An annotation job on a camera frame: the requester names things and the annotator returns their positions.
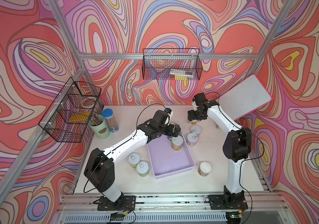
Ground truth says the white lid can back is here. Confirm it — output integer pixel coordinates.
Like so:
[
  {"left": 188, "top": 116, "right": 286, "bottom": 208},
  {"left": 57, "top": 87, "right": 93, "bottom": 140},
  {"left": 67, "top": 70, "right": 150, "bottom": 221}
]
[{"left": 188, "top": 119, "right": 198, "bottom": 125}]

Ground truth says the white lid can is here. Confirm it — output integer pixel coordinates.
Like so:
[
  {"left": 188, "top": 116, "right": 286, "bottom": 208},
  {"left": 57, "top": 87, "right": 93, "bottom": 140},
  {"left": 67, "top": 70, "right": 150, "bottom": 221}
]
[
  {"left": 172, "top": 136, "right": 184, "bottom": 151},
  {"left": 186, "top": 133, "right": 199, "bottom": 147},
  {"left": 188, "top": 119, "right": 198, "bottom": 125},
  {"left": 128, "top": 153, "right": 141, "bottom": 169},
  {"left": 198, "top": 161, "right": 212, "bottom": 176},
  {"left": 190, "top": 125, "right": 201, "bottom": 136},
  {"left": 136, "top": 161, "right": 150, "bottom": 177}
]

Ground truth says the purple plastic basket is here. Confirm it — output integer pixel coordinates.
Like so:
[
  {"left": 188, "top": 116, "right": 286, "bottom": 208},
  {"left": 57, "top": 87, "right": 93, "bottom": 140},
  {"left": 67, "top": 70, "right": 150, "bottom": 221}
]
[{"left": 146, "top": 134, "right": 195, "bottom": 179}]

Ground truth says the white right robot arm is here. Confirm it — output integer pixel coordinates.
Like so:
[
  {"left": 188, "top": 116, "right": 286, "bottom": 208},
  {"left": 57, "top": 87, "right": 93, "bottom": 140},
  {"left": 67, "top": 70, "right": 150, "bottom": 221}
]
[{"left": 187, "top": 93, "right": 252, "bottom": 207}]

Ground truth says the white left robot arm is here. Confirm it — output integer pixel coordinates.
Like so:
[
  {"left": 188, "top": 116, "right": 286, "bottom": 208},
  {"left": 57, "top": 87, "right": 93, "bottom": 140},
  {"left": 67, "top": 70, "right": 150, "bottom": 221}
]
[{"left": 84, "top": 108, "right": 180, "bottom": 203}]

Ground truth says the white lid can front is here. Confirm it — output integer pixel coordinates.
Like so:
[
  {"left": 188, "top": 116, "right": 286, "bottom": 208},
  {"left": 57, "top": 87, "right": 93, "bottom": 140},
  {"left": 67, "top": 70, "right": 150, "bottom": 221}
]
[{"left": 186, "top": 133, "right": 199, "bottom": 147}]

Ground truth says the blue lid pencil tube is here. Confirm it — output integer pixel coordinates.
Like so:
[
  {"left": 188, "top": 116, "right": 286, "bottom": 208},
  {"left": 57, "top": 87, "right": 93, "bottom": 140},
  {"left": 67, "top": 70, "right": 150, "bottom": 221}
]
[{"left": 102, "top": 108, "right": 119, "bottom": 133}]

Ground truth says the pink framed whiteboard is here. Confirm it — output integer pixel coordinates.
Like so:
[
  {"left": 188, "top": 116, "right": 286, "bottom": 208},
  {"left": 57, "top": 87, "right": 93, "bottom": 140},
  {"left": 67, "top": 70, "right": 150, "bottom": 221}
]
[{"left": 219, "top": 75, "right": 272, "bottom": 120}]

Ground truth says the green pencil cup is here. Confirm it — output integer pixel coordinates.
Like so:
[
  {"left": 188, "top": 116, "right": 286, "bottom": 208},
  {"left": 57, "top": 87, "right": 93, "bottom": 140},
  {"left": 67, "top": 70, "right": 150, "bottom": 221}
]
[{"left": 89, "top": 113, "right": 111, "bottom": 139}]

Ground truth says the black wire basket back wall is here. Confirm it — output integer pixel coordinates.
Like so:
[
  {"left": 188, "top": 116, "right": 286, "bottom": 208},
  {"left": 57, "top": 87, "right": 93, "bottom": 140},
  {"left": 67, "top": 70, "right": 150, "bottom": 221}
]
[{"left": 142, "top": 47, "right": 203, "bottom": 81}]

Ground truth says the black wire basket wall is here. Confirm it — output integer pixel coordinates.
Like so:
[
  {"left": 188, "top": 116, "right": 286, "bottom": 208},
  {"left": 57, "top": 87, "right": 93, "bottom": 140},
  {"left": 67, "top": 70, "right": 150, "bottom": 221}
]
[
  {"left": 142, "top": 47, "right": 203, "bottom": 81},
  {"left": 38, "top": 78, "right": 102, "bottom": 143}
]

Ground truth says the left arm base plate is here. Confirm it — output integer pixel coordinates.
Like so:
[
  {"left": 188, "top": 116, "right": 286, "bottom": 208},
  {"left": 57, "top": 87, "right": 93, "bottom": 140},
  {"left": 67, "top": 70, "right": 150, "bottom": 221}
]
[{"left": 93, "top": 195, "right": 136, "bottom": 211}]

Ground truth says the black wire basket left wall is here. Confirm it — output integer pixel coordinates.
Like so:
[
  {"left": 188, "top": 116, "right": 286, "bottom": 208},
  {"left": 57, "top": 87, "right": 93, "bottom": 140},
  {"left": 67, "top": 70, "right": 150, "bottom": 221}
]
[{"left": 38, "top": 78, "right": 102, "bottom": 143}]

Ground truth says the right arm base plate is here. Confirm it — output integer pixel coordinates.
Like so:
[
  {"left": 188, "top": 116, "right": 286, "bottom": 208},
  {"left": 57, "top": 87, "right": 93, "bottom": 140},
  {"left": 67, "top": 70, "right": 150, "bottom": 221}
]
[{"left": 208, "top": 191, "right": 248, "bottom": 211}]

